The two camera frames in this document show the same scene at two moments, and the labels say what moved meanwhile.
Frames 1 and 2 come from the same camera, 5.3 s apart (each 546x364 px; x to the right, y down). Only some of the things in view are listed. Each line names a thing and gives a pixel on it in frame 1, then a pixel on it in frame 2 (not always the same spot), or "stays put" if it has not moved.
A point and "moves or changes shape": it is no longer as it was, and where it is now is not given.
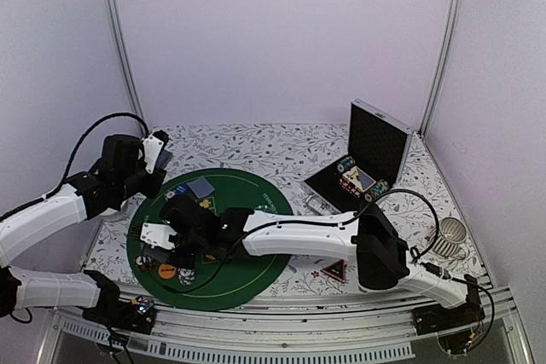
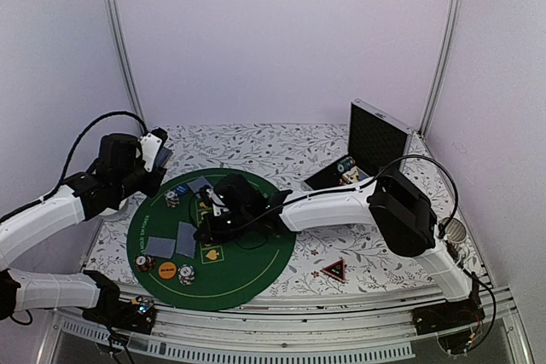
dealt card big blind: x=159 y=254 moves or changes shape
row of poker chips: x=345 y=164 stays put
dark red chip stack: x=144 y=262 stays put
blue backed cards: x=164 y=159 stays put
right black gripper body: x=186 y=262 → x=222 y=233
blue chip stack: x=186 y=276 stays put
